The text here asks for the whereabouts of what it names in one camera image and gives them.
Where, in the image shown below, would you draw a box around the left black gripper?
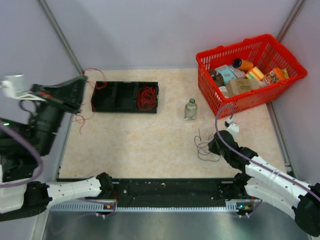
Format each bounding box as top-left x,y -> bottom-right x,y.
28,75 -> 91,155

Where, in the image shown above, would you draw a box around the red white purple wires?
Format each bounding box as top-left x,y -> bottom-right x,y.
194,128 -> 223,163

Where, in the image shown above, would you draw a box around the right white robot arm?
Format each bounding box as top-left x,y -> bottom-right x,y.
208,130 -> 320,237

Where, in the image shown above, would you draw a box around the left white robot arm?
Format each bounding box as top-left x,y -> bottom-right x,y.
0,74 -> 114,222

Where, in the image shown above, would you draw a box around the black three-compartment tray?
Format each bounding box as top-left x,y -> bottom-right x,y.
91,81 -> 159,114

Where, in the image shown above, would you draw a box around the clear glass soda bottle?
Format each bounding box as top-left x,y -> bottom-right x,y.
184,98 -> 198,122

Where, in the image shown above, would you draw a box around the brown cardboard box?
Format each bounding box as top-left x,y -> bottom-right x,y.
226,78 -> 260,98

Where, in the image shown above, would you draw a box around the brown round item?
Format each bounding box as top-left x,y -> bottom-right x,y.
208,69 -> 225,87

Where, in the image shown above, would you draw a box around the light blue package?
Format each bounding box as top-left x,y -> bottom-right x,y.
215,64 -> 237,85

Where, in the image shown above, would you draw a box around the yellow sponge pack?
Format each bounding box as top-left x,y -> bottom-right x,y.
245,66 -> 265,81

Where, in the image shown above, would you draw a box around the orange bottle with dark cap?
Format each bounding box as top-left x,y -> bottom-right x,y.
232,58 -> 254,72

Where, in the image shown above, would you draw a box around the orange snack packet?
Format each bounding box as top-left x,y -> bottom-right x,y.
261,67 -> 286,85

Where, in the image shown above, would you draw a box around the red plastic shopping basket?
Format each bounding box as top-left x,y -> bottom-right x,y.
196,34 -> 308,118

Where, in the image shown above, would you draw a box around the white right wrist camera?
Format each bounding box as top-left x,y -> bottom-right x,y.
224,118 -> 240,138

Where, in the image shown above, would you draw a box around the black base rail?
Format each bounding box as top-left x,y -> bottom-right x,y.
87,178 -> 251,208

